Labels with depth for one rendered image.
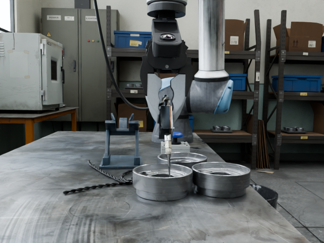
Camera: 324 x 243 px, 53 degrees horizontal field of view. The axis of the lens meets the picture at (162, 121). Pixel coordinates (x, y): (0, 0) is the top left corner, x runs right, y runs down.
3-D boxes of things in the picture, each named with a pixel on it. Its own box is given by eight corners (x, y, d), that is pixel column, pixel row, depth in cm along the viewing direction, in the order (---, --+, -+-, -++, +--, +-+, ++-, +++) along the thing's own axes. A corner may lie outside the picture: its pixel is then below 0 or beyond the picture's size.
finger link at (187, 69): (193, 95, 60) (189, 47, 59) (194, 96, 59) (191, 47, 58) (168, 98, 60) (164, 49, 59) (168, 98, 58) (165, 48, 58)
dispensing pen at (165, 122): (161, 175, 52) (158, 88, 60) (160, 183, 55) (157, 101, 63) (175, 175, 52) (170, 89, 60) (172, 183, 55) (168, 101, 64)
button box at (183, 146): (190, 164, 80) (190, 144, 80) (161, 163, 80) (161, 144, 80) (186, 157, 88) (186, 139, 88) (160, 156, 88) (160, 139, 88)
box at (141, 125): (152, 133, 411) (152, 103, 407) (113, 133, 405) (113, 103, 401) (149, 129, 451) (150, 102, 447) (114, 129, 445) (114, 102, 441)
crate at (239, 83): (237, 91, 449) (238, 75, 447) (246, 91, 411) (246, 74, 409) (200, 90, 447) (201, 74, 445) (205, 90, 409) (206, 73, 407)
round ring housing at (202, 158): (171, 167, 76) (172, 150, 76) (213, 173, 71) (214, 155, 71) (147, 177, 67) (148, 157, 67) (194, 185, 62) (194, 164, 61)
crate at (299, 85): (307, 92, 452) (308, 76, 450) (321, 92, 414) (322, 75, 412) (270, 91, 450) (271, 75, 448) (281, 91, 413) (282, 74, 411)
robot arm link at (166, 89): (162, 112, 124) (162, 76, 123) (196, 113, 120) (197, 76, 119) (151, 114, 113) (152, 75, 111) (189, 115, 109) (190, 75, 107)
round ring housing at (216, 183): (255, 187, 61) (256, 166, 61) (241, 203, 52) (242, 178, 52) (203, 179, 66) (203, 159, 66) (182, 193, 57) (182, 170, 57)
